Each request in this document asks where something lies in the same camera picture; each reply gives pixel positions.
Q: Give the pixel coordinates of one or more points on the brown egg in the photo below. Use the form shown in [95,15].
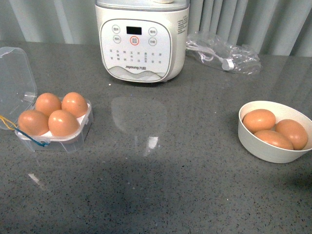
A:
[33,122]
[62,123]
[47,103]
[75,104]

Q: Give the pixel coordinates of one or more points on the clear plastic egg box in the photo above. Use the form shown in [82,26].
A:
[18,93]

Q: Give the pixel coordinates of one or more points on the brown egg bowl left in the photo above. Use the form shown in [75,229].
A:
[258,120]

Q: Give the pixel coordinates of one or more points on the brown egg bowl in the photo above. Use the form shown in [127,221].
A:
[294,132]
[275,139]
[258,120]

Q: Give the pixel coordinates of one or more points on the brown egg bowl front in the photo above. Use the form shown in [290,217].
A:
[275,139]

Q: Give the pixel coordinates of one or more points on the brown egg bowl right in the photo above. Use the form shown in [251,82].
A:
[294,132]

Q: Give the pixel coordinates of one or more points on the white Joyoung blender appliance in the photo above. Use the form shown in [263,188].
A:
[143,40]

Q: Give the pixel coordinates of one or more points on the clear plastic bag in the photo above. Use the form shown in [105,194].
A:
[211,50]

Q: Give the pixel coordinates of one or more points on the white round bowl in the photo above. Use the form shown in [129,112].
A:
[263,150]

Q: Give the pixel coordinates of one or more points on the blue rubber band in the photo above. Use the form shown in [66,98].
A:
[42,144]

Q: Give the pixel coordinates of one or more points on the yellow rubber band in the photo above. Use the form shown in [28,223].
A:
[8,124]

